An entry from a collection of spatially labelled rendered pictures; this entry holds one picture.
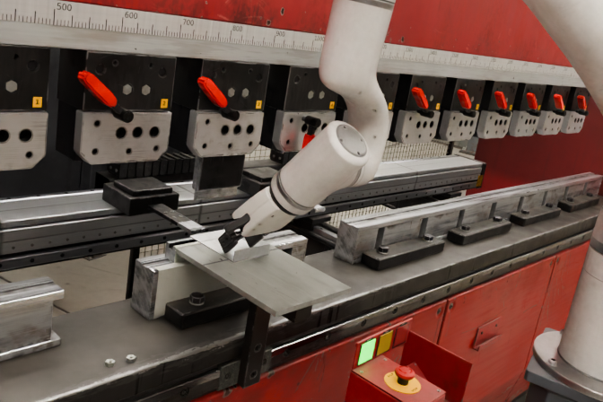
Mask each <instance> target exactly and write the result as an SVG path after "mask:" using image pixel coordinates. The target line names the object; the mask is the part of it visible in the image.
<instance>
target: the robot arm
mask: <svg viewBox="0 0 603 402"><path fill-rule="evenodd" d="M395 2H396V0H333V4H332V7H331V12H330V15H329V20H328V27H327V31H326V35H325V39H324V43H323V48H322V51H321V55H320V60H319V78H320V80H321V82H322V83H323V84H324V85H325V86H326V87H327V88H329V90H331V91H333V92H336V93H338V94H340V95H341V96H342V97H343V98H344V100H345V104H346V106H347V114H348V120H347V123H345V122H343V121H338V120H337V121H332V122H331V123H329V124H328V125H327V126H326V127H325V128H324V129H323V130H322V131H321V132H320V133H318V134H317V135H316V136H315V137H314V138H313V139H312V140H311V141H310V142H309V143H308V144H307V145H306V146H305V147H303V148H302V149H301V150H300V151H299V152H298V153H297V154H296V155H295V156H294V157H293V158H292V159H291V160H290V161H289V162H287V163H286V164H285V166H284V167H283V168H282V169H281V170H280V171H278V172H277V173H276V174H275V175H274V177H273V178H272V181H271V183H270V186H269V187H266V188H264V189H262V190H261V191H259V192H258V193H257V194H256V195H255V196H253V197H252V198H250V199H249V200H248V201H247V202H245V203H244V204H243V205H241V206H240V207H239V208H238V209H237V210H236V211H235V212H234V213H233V214H232V217H233V219H237V218H240V219H238V220H236V221H234V222H232V223H229V224H227V225H225V226H224V227H223V228H224V230H225V232H224V233H223V234H222V235H221V236H220V237H219V238H218V241H219V243H220V245H221V247H222V249H223V252H224V253H228V252H229V251H230V250H231V249H233V248H234V247H235V246H236V245H237V244H238V240H240V239H242V238H243V237H244V238H245V240H246V242H247V243H248V245H249V247H250V248H252V247H254V246H255V245H256V244H257V243H258V242H260V241H261V240H262V239H263V238H264V237H263V235H264V236H267V235H268V234H269V233H270V232H274V231H277V230H280V229H281V228H283V227H284V226H285V225H286V224H288V223H289V222H290V221H291V220H292V219H293V218H294V217H295V216H297V215H301V214H306V213H308V212H309V211H310V210H312V209H313V208H315V206H316V205H317V204H319V203H320V202H321V201H322V200H323V199H325V198H326V197H327V196H328V195H330V194H331V193H333V192H335V191H337V190H339V189H341V188H354V187H360V186H363V185H365V184H367V183H369V182H370V181H371V180H372V179H373V177H374V176H375V174H376V172H377V170H378V168H379V166H380V161H381V158H382V155H383V152H384V148H385V144H386V141H387V136H388V131H389V110H388V105H387V102H386V100H385V98H384V95H383V93H382V91H381V89H380V87H379V84H378V82H377V77H376V73H377V67H378V64H379V61H380V54H381V51H382V48H383V45H384V41H385V38H386V35H387V31H388V28H389V23H390V19H391V15H392V13H393V9H394V5H395ZM523 2H524V3H525V4H526V5H527V6H528V8H529V9H530V10H531V12H533V14H534V15H535V16H536V17H537V19H538V20H539V22H540V23H541V24H542V26H543V27H544V28H545V30H546V32H547V33H548V34H549V36H550V37H551V38H552V39H553V41H554V42H555V44H556V45H557V46H558V47H559V48H560V49H561V51H562V52H563V53H564V55H565V56H566V58H567V59H568V61H569V62H570V63H571V65H572V67H573V68H574V70H575V71H576V73H577V74H578V76H579V77H580V78H581V80H582V81H583V83H584V85H585V86H586V88H587V89H588V91H589V93H590V95H591V97H592V99H593V100H594V101H595V103H596V104H597V106H598V108H599V110H600V112H601V114H602V115H603V0H523ZM239 228H240V231H241V234H239V235H238V236H237V234H236V232H235V230H237V229H239ZM532 350H533V354H534V356H535V358H536V360H537V362H538V363H539V364H540V365H541V367H543V368H544V369H545V370H546V371H547V372H548V373H549V374H551V375H552V376H553V377H555V378H556V379H557V380H559V381H561V382H562V383H563V384H565V385H566V386H568V387H570V388H572V389H575V390H576V391H578V392H580V393H582V394H584V395H586V396H589V397H591V398H595V399H597V400H600V401H603V206H602V208H601V210H600V212H599V216H598V219H597V221H596V224H595V227H594V230H593V233H592V236H591V239H590V245H589V247H588V251H587V254H586V257H585V260H584V263H583V267H582V270H581V275H580V278H579V281H578V284H577V287H576V290H575V294H574V296H573V299H572V305H571V308H570V311H569V314H568V317H567V320H566V323H565V326H564V329H561V331H552V332H546V333H543V334H541V335H539V336H538V337H537V338H536V339H535V341H534V345H533V348H532Z"/></svg>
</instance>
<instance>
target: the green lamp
mask: <svg viewBox="0 0 603 402"><path fill-rule="evenodd" d="M375 341H376V338H375V339H373V340H372V341H370V342H367V343H365V344H363V346H362V350H361V354H360V359H359V363H358V365H359V364H361V363H364V362H366V361H368V360H370V359H371V358H372V354H373V349H374V345H375Z"/></svg>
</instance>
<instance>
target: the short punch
mask: <svg viewBox="0 0 603 402"><path fill-rule="evenodd" d="M244 161H245V154H243V155H229V156H215V157H199V156H197V155H196V160H195V168H194V175H193V182H192V188H193V189H194V190H195V193H194V200H201V199H208V198H216V197H229V196H236V194H237V187H239V186H240V185H241V179H242V173H243V167H244Z"/></svg>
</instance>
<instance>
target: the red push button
mask: <svg viewBox="0 0 603 402"><path fill-rule="evenodd" d="M395 374H396V375H397V376H398V380H397V382H398V384H400V385H402V386H406V385H408V382H409V381H410V380H412V379H413V378H414V377H415V372H414V371H413V370H412V369H411V368H409V367H407V366H397V367H396V369H395Z"/></svg>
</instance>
